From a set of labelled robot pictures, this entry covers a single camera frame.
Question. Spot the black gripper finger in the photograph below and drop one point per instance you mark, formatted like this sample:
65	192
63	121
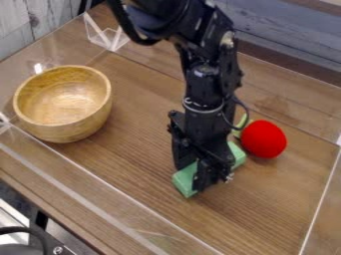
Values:
182	151
210	173

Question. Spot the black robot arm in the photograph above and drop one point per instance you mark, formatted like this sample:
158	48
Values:
202	34

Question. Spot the green rectangular block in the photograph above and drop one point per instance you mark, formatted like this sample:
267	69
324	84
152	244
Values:
184	177

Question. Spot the clear acrylic corner bracket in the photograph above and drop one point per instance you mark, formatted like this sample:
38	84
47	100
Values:
111	39

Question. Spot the red plush tomato toy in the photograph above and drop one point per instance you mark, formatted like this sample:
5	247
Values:
261	137

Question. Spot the brown wooden bowl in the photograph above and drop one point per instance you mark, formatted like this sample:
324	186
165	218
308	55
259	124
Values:
65	103

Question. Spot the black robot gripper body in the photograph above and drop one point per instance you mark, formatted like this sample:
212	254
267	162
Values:
204	126

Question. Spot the clear acrylic tray wall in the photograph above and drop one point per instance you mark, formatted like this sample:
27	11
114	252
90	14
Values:
111	222

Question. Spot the black metal table frame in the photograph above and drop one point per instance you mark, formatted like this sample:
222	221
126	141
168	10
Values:
51	245

